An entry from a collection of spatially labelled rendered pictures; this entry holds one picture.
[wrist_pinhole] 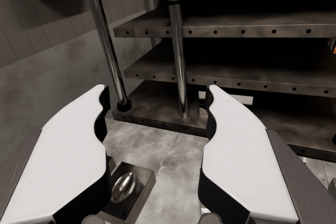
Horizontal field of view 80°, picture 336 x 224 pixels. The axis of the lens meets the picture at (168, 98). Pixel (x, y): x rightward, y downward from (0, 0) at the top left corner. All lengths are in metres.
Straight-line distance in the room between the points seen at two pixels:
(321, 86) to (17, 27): 2.59
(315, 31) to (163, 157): 0.78
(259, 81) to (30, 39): 2.37
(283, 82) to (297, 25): 0.25
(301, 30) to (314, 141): 0.51
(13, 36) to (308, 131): 2.61
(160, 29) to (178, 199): 0.75
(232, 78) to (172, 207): 0.62
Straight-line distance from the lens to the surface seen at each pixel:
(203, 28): 0.96
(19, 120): 2.73
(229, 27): 0.94
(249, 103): 1.07
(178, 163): 0.93
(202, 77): 1.05
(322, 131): 1.23
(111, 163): 0.96
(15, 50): 2.65
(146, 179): 0.82
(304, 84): 1.04
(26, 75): 2.69
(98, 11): 1.13
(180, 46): 0.97
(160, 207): 0.83
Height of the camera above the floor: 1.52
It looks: 32 degrees down
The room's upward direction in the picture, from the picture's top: 8 degrees counter-clockwise
